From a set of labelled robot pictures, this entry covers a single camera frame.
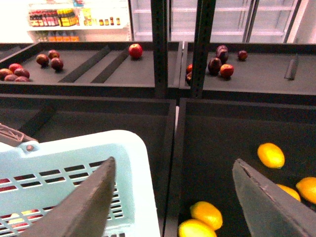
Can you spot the yellow lemon behind finger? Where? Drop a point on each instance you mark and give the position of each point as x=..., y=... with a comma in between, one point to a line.
x=290, y=191

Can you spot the dark red apple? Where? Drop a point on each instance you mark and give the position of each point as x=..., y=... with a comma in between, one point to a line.
x=214, y=66

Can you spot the light blue plastic basket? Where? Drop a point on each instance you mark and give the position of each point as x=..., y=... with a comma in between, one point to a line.
x=36, y=177

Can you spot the black upper right tray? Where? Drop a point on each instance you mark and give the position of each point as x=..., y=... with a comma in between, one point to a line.
x=272, y=73

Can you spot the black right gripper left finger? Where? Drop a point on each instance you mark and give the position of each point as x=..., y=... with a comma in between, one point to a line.
x=84, y=212

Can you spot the yellow lemon right edge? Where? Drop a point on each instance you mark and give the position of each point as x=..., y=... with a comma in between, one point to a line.
x=307, y=189

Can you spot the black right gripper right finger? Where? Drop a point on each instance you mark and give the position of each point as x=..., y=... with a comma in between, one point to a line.
x=268, y=210

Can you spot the black upper left tray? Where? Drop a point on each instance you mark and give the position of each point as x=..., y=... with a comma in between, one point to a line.
x=102, y=69

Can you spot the yellow lemon far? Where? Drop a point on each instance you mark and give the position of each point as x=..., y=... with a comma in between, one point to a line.
x=271, y=155

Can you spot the red apple alone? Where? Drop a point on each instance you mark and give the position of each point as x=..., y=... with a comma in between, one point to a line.
x=135, y=51

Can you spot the yellow lemon lower middle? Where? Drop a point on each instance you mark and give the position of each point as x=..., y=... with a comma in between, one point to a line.
x=208, y=214

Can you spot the red orange apple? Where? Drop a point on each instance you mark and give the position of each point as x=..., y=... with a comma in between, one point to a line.
x=226, y=71

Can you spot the white bottle shelf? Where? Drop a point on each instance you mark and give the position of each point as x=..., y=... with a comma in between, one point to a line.
x=79, y=20

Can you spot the yellow lemon bottom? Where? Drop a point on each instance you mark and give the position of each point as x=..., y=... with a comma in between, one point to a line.
x=195, y=228

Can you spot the black lower left tray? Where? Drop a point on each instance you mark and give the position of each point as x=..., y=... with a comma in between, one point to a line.
x=49, y=118

